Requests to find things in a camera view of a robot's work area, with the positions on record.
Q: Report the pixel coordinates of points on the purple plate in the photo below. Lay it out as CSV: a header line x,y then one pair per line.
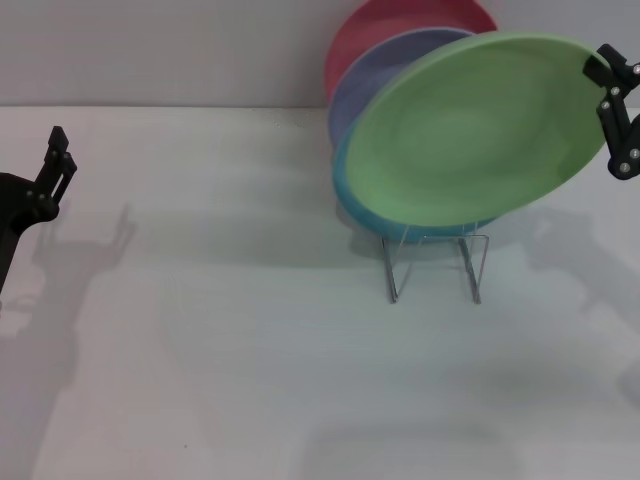
x,y
370,85

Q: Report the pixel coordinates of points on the cyan plate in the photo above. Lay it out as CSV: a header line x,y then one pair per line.
x,y
350,195

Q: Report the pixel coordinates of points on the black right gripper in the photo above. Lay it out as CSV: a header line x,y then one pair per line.
x,y
626,164

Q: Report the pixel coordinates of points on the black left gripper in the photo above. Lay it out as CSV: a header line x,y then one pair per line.
x,y
15,205

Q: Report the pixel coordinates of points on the red plate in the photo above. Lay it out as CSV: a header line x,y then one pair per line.
x,y
380,25

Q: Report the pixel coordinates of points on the green plate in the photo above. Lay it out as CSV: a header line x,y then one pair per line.
x,y
475,130

